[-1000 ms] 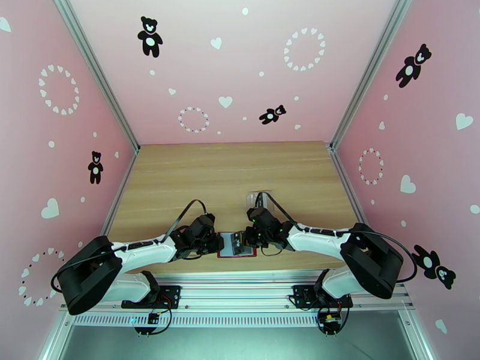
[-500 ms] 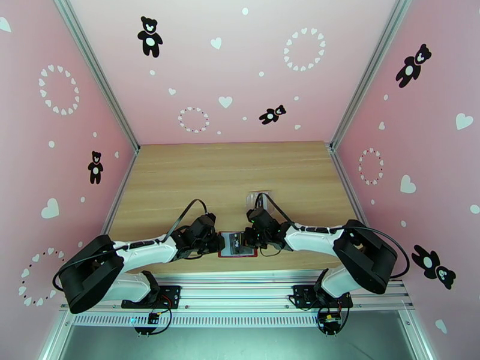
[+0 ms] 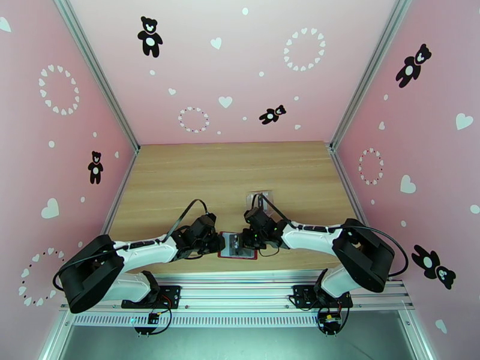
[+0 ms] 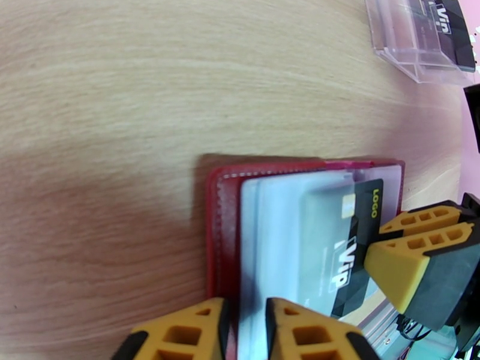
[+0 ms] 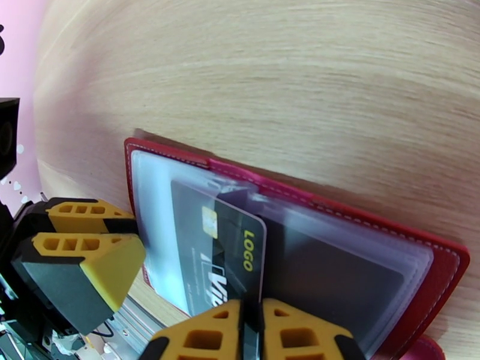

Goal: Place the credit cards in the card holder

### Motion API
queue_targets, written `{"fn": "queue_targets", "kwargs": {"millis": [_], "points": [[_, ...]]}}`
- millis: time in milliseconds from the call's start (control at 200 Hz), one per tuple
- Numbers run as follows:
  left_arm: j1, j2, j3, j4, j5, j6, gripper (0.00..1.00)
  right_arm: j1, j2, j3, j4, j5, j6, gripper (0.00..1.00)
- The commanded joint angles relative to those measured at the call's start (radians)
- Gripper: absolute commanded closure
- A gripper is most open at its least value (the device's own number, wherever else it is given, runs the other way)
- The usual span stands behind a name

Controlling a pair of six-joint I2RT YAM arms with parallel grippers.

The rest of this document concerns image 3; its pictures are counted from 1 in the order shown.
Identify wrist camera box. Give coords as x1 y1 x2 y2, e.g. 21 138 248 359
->
244 206 277 230
189 213 218 238

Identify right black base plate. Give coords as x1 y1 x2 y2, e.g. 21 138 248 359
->
292 284 354 310

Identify right aluminium table side rail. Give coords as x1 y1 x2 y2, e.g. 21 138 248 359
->
329 148 368 223

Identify red leather card holder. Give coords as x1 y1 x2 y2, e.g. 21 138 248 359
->
218 230 260 261

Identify left base power cable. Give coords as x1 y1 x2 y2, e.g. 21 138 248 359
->
134 293 174 337

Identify right base power cable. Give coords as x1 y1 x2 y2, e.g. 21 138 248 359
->
316 291 356 337

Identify perforated metal strip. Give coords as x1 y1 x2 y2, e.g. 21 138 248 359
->
71 314 412 329

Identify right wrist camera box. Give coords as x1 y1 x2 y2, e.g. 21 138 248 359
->
244 206 277 230

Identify right aluminium frame post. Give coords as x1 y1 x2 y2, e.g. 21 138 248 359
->
329 0 417 152

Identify right black yellow connector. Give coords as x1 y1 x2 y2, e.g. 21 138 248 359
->
319 311 344 335

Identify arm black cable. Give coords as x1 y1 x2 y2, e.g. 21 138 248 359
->
52 199 211 296
251 193 410 278

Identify left aluminium table side rail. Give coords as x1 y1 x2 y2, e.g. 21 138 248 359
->
100 152 140 240

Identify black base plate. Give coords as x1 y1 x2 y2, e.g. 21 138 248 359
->
292 284 354 310
121 284 182 310

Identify aluminium frame post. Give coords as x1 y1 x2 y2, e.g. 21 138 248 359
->
50 0 142 155
329 0 417 152

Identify aluminium table edge rail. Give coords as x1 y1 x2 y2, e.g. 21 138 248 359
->
59 271 415 315

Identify left aluminium frame post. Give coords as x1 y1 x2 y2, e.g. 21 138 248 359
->
50 0 142 155

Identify base power cable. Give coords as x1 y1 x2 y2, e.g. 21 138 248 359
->
134 293 174 337
316 291 356 337

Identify aluminium table side rail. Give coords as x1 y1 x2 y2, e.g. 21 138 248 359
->
329 148 368 223
100 152 140 240

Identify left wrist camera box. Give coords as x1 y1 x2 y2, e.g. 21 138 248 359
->
189 213 218 238

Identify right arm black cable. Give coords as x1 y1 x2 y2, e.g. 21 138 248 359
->
251 193 410 278

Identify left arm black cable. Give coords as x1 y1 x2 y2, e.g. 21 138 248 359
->
52 199 211 296

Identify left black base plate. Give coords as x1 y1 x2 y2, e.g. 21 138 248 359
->
121 284 182 310

